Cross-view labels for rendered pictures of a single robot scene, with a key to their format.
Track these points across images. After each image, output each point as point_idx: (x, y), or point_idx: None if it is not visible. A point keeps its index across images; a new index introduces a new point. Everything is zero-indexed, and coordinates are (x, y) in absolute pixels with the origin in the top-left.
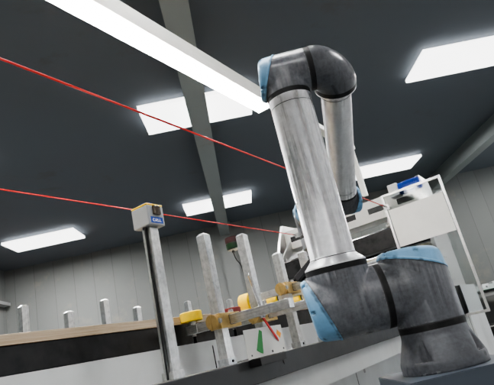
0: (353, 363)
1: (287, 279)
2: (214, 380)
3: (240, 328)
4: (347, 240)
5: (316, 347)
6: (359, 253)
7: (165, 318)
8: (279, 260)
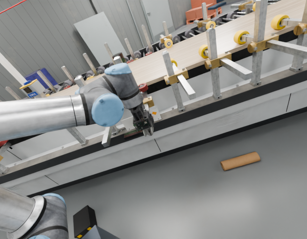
0: (253, 101)
1: (172, 73)
2: (101, 144)
3: (157, 87)
4: (1, 230)
5: (193, 111)
6: (13, 235)
7: (68, 130)
8: (164, 60)
